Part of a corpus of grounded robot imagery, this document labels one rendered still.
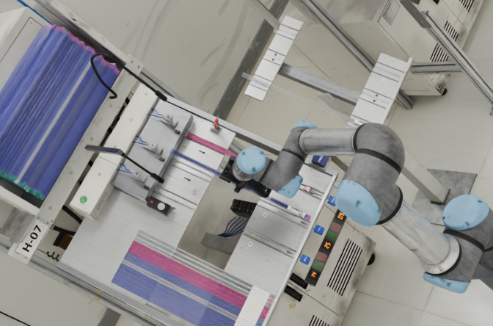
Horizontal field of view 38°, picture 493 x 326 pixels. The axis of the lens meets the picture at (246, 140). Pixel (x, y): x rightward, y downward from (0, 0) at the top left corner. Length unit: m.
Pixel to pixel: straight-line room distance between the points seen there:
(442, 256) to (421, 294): 1.05
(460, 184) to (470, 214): 1.12
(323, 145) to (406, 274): 1.24
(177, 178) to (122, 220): 0.23
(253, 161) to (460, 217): 0.58
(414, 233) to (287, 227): 0.69
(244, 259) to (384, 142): 0.86
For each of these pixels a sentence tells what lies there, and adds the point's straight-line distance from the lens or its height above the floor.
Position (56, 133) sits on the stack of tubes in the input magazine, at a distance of 2.39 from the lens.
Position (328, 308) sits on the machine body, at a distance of 3.01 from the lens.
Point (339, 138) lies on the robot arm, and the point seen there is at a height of 1.15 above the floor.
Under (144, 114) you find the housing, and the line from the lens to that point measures 2.51.
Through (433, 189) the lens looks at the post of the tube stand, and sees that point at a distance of 3.05.
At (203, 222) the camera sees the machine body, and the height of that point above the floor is 0.62.
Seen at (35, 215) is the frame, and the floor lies 1.39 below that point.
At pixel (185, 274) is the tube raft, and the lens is 2.40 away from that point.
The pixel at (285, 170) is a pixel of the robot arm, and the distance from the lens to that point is 2.02.
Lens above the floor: 2.30
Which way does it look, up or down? 33 degrees down
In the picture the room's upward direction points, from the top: 52 degrees counter-clockwise
